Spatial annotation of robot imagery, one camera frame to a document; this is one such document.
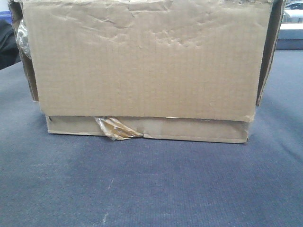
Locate plain brown cardboard box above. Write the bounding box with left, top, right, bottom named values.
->
left=9, top=0, right=285, bottom=143

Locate white low platform background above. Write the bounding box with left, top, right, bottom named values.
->
left=276, top=2, right=303, bottom=50

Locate blue plastic bin far left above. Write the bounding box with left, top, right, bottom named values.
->
left=0, top=5, right=12, bottom=24

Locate dark robot arm sleeve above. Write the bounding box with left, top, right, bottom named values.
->
left=0, top=19, right=21, bottom=70

